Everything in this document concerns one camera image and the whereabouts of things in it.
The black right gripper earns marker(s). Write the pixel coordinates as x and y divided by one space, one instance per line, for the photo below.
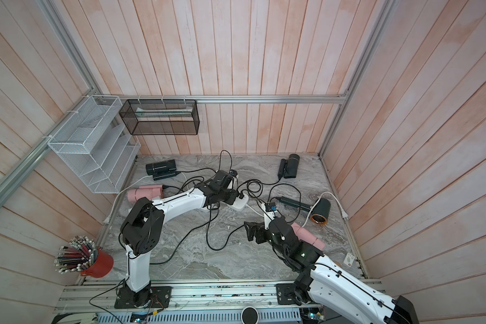
255 227

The red pencil cup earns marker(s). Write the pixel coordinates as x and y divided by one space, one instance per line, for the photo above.
83 256

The round black white knob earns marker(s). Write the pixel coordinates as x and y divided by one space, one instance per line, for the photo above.
249 315

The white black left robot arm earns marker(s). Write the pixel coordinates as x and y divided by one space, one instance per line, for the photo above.
141 231

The white square power strip right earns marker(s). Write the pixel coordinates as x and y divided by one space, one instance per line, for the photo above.
240 202

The dark green folded hair dryer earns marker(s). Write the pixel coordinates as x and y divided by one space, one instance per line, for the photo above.
161 170

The pink hair dryer under arm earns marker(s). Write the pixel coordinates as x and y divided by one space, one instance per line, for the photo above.
306 236

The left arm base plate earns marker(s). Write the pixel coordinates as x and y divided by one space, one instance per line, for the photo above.
158 296

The small white paper tag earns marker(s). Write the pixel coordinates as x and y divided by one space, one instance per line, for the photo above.
349 259

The black mesh wall basket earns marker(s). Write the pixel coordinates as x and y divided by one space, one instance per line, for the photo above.
161 117

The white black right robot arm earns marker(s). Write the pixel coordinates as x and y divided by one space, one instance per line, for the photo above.
322 281

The dark green dryer far right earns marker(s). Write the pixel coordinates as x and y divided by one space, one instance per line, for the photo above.
288 168

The pink folded hair dryer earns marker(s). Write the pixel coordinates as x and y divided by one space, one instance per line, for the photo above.
149 191

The white wire mesh shelf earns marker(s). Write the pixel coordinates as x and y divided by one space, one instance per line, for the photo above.
97 150

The dark green unfolded hair dryer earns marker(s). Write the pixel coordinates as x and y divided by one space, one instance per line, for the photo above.
318 214

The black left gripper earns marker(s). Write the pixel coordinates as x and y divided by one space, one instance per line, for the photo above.
233 194

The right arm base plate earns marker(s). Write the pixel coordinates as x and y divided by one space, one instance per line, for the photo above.
297 292

